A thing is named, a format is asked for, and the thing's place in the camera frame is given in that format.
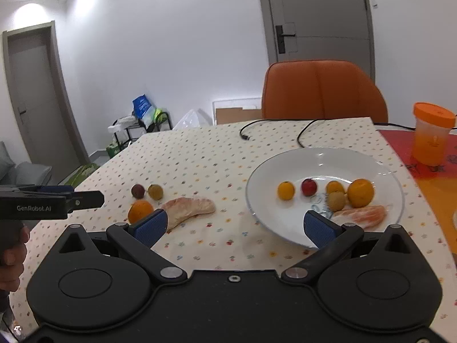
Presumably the grey door with lock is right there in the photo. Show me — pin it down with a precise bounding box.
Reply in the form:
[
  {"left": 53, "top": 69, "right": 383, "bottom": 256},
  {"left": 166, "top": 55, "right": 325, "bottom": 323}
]
[{"left": 255, "top": 0, "right": 375, "bottom": 67}]

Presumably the black door lock handle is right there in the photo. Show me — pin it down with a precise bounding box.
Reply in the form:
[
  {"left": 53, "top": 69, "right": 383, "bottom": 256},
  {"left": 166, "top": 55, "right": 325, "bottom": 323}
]
[{"left": 275, "top": 23, "right": 297, "bottom": 54}]

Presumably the large green printed bag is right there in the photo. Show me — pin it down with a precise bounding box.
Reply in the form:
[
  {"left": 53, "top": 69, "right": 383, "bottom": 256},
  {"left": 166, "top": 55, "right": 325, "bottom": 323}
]
[{"left": 66, "top": 163, "right": 101, "bottom": 186}]

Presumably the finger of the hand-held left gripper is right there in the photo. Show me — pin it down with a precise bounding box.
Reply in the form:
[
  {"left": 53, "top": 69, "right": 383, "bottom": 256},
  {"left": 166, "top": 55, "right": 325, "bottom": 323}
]
[
  {"left": 19, "top": 184, "right": 75, "bottom": 196},
  {"left": 66, "top": 191, "right": 105, "bottom": 210}
]

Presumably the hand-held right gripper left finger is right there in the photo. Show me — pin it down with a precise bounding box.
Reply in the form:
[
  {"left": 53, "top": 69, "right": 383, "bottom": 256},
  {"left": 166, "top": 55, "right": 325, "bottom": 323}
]
[{"left": 52, "top": 209, "right": 189, "bottom": 287}]

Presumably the black wire shelf rack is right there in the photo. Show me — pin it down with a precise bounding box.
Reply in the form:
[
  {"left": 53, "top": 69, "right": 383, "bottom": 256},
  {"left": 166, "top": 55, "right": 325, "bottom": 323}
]
[{"left": 114, "top": 112, "right": 173, "bottom": 147}]

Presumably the brown yellow round fruit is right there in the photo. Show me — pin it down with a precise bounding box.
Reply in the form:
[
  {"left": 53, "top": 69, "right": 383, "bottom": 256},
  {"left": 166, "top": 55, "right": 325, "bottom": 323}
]
[{"left": 327, "top": 192, "right": 347, "bottom": 212}]

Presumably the grey sofa cushion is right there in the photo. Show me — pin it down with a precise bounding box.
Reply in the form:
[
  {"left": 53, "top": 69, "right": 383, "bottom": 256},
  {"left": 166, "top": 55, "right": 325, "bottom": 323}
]
[
  {"left": 15, "top": 162, "right": 53, "bottom": 186},
  {"left": 0, "top": 141, "right": 17, "bottom": 180}
]

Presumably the black cable with plug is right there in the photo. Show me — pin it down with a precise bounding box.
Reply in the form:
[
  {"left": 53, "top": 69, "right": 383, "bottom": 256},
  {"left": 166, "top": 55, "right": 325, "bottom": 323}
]
[{"left": 239, "top": 119, "right": 265, "bottom": 141}]

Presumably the red orange table mat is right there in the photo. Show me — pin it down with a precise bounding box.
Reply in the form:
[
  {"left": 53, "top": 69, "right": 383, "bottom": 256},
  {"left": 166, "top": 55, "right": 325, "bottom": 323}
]
[{"left": 378, "top": 129, "right": 457, "bottom": 254}]

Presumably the pale pomelo segment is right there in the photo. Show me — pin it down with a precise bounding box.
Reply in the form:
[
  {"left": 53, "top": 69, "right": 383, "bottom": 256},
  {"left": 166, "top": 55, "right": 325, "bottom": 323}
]
[{"left": 157, "top": 196, "right": 217, "bottom": 231}]

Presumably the grey sofa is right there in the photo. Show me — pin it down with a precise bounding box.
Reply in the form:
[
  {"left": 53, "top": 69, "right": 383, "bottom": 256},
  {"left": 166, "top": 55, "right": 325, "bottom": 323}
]
[{"left": 0, "top": 141, "right": 53, "bottom": 187}]

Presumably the white framed board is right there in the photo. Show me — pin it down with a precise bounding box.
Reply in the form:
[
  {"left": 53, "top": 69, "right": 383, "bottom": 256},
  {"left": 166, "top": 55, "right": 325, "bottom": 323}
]
[{"left": 213, "top": 96, "right": 263, "bottom": 125}]

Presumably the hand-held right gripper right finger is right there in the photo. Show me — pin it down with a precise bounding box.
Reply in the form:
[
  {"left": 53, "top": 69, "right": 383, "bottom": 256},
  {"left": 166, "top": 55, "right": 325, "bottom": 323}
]
[{"left": 281, "top": 210, "right": 419, "bottom": 287}]

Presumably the brown cardboard sheet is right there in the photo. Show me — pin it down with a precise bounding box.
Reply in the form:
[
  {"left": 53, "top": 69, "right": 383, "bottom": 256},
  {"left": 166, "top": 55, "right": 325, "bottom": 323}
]
[{"left": 216, "top": 107, "right": 263, "bottom": 125}]

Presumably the small red round fruit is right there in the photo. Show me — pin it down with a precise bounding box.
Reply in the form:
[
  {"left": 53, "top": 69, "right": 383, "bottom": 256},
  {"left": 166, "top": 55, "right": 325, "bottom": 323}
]
[{"left": 301, "top": 178, "right": 318, "bottom": 197}]

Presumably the long black cable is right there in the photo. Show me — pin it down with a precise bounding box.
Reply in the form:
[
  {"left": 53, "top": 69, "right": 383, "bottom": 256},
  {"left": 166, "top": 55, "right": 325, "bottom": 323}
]
[{"left": 298, "top": 119, "right": 415, "bottom": 148}]

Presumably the plastic cup with orange lid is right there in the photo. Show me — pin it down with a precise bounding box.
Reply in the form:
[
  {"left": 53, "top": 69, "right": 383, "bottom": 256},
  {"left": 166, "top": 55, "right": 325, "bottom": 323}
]
[{"left": 412, "top": 102, "right": 456, "bottom": 167}]

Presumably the grey brown plain door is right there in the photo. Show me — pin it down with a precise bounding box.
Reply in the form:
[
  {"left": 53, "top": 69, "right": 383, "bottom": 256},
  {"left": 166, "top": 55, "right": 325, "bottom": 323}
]
[{"left": 2, "top": 21, "right": 90, "bottom": 172}]

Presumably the pink pomelo segment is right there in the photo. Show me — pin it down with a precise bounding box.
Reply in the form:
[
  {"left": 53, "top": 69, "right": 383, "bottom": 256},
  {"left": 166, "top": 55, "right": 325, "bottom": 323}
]
[{"left": 330, "top": 204, "right": 390, "bottom": 230}]

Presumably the white plate with blue rim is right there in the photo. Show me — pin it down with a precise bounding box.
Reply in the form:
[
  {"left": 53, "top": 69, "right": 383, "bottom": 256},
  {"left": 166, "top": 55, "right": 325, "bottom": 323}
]
[{"left": 246, "top": 146, "right": 406, "bottom": 249}]

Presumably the large orange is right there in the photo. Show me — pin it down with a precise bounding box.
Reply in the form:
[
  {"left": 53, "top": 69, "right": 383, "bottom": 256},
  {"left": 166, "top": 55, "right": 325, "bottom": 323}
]
[
  {"left": 347, "top": 178, "right": 375, "bottom": 208},
  {"left": 128, "top": 200, "right": 155, "bottom": 224}
]

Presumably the orange leather chair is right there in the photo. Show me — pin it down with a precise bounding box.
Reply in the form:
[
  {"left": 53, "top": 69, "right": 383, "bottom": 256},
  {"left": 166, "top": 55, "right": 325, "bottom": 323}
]
[{"left": 261, "top": 60, "right": 389, "bottom": 124}]

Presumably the blue white bag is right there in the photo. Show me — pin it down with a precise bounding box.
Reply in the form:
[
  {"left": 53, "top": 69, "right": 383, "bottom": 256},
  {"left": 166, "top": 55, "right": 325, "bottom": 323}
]
[{"left": 132, "top": 95, "right": 154, "bottom": 125}]

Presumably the white plastic bag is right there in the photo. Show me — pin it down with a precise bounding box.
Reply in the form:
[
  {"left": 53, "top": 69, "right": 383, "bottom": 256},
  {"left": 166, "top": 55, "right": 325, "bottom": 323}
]
[{"left": 172, "top": 109, "right": 211, "bottom": 130}]

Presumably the person's left hand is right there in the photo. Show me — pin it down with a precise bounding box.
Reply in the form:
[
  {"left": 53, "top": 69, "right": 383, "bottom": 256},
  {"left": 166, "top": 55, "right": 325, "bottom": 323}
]
[{"left": 0, "top": 229, "right": 31, "bottom": 292}]

